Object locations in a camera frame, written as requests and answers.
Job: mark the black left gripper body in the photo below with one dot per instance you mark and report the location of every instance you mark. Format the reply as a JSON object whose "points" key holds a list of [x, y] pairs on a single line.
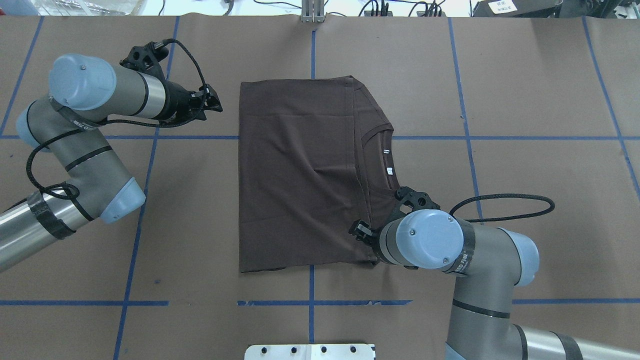
{"points": [[176, 102]]}

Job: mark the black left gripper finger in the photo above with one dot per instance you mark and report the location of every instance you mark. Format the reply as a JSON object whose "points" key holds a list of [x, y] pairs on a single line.
{"points": [[210, 100]]}

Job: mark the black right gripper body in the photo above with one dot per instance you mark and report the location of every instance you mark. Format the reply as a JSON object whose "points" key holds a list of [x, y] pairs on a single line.
{"points": [[361, 231]]}

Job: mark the dark brown t-shirt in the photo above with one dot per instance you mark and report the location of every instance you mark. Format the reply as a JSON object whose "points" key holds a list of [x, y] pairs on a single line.
{"points": [[314, 156]]}

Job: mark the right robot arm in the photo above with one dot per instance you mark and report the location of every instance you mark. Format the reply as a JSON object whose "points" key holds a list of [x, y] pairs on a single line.
{"points": [[488, 264]]}

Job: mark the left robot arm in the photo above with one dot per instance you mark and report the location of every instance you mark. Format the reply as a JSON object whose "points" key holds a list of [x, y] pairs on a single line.
{"points": [[77, 175]]}

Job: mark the white mounting plate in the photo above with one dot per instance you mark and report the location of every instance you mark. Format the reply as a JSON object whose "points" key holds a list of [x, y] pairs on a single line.
{"points": [[327, 351]]}

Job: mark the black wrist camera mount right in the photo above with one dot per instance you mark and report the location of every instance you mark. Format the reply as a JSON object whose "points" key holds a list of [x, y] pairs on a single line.
{"points": [[409, 200]]}

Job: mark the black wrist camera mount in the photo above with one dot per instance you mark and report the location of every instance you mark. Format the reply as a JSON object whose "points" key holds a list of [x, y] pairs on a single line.
{"points": [[146, 59], [409, 200]]}

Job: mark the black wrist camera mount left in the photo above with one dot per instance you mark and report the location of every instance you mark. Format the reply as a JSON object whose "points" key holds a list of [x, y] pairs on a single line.
{"points": [[146, 59]]}

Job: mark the aluminium frame post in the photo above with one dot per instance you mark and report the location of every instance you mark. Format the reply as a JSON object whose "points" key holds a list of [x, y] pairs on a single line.
{"points": [[313, 11]]}

